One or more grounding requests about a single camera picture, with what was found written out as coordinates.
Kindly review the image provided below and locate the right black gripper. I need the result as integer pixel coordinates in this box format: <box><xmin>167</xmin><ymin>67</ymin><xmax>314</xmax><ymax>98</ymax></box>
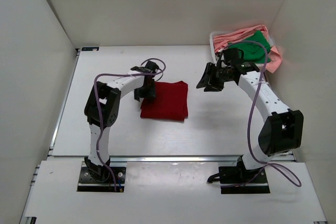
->
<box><xmin>197</xmin><ymin>63</ymin><xmax>233</xmax><ymax>92</ymax></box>

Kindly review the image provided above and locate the red t shirt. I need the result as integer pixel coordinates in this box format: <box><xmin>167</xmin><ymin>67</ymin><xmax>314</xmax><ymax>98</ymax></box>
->
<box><xmin>140</xmin><ymin>81</ymin><xmax>188</xmax><ymax>122</ymax></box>

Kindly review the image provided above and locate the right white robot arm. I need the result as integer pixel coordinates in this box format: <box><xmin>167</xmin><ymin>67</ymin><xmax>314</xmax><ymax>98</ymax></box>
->
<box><xmin>196</xmin><ymin>48</ymin><xmax>304</xmax><ymax>187</ymax></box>

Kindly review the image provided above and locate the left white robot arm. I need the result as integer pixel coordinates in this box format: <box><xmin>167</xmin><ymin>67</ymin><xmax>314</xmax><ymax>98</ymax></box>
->
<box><xmin>84</xmin><ymin>58</ymin><xmax>166</xmax><ymax>185</ymax></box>

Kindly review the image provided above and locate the white plastic basket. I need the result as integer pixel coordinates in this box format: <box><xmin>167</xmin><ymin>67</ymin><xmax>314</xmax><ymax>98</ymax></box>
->
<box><xmin>209</xmin><ymin>25</ymin><xmax>282</xmax><ymax>73</ymax></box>

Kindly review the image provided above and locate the pink t shirt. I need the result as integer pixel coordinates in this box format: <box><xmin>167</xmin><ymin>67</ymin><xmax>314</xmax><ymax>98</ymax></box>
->
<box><xmin>209</xmin><ymin>25</ymin><xmax>282</xmax><ymax>73</ymax></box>

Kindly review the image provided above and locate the black table corner label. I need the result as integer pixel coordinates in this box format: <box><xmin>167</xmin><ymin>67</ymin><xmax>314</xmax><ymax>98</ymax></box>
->
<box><xmin>81</xmin><ymin>47</ymin><xmax>99</xmax><ymax>51</ymax></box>

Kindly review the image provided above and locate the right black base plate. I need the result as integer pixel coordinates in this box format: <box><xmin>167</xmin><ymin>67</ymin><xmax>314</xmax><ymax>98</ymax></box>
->
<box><xmin>218</xmin><ymin>166</ymin><xmax>270</xmax><ymax>195</ymax></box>

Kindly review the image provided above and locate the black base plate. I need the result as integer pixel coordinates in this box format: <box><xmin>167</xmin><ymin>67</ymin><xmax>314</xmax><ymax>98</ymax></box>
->
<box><xmin>77</xmin><ymin>162</ymin><xmax>127</xmax><ymax>193</ymax></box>
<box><xmin>218</xmin><ymin>166</ymin><xmax>270</xmax><ymax>195</ymax></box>

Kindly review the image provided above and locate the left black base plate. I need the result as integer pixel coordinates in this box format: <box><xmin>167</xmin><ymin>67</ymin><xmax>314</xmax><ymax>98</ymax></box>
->
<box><xmin>77</xmin><ymin>162</ymin><xmax>127</xmax><ymax>193</ymax></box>

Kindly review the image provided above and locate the aluminium frame rail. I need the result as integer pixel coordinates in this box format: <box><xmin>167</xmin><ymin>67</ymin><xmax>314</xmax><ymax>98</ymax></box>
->
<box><xmin>47</xmin><ymin>155</ymin><xmax>296</xmax><ymax>163</ymax></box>

